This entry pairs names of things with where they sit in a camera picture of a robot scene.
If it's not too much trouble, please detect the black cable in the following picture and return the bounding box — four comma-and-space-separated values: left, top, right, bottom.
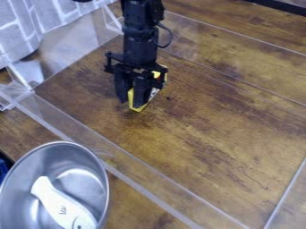
153, 22, 175, 49

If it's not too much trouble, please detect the white wooden fish toy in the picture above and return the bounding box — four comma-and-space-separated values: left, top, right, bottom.
31, 176, 98, 229

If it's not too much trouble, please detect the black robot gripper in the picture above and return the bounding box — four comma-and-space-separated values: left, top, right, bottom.
105, 27, 162, 108

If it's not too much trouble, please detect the yellow butter block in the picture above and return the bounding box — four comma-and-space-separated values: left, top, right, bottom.
129, 66, 169, 112

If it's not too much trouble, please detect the silver metal bowl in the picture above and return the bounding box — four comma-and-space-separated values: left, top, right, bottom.
0, 141, 110, 229

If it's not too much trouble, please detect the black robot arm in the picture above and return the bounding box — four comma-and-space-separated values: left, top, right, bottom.
105, 0, 170, 111

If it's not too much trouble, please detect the clear acrylic barrier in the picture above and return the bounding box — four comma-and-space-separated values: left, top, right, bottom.
0, 0, 306, 229

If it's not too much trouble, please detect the blue object at edge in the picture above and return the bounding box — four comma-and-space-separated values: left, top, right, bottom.
0, 159, 8, 184

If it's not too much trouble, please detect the grey brick pattern cloth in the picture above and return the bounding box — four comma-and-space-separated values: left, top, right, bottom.
0, 0, 117, 70

